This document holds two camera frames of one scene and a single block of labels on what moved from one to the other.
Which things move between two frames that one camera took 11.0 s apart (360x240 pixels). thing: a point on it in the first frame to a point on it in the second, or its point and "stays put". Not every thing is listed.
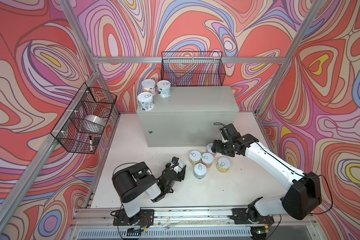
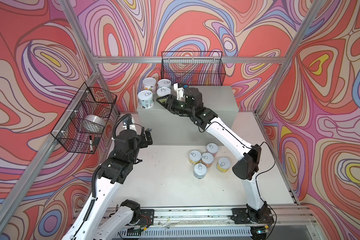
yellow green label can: [194, 157] stays put
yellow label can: [179, 168] to [162, 91]
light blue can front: [164, 88] stays put
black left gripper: [182, 176] to [144, 142]
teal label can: [146, 101] stays put
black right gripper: [216, 147] to [170, 99]
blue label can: [200, 170] stays put
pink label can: [148, 85] stays put
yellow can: [223, 164] stays put
